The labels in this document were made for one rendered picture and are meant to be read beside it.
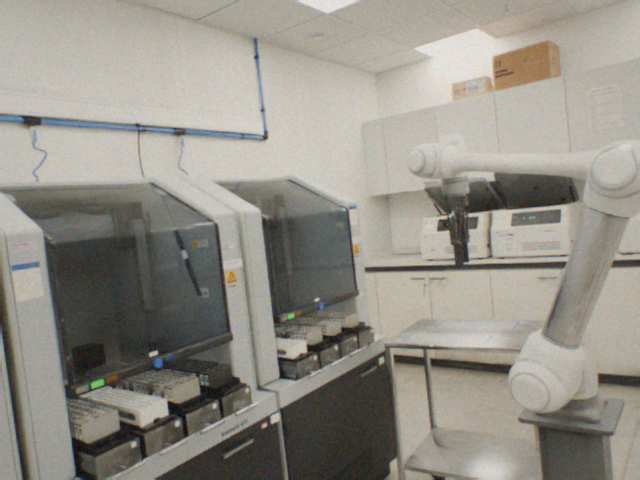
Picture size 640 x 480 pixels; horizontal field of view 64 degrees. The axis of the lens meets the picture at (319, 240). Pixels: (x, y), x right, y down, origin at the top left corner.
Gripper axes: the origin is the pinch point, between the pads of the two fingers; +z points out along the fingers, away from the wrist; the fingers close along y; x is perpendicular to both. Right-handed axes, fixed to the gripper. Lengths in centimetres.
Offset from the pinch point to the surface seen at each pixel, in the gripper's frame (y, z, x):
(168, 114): 24, -86, 181
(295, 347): -13, 35, 70
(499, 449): 46, 92, 10
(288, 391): -24, 49, 66
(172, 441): -79, 46, 66
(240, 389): -49, 40, 66
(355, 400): 20, 69, 66
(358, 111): 244, -109, 187
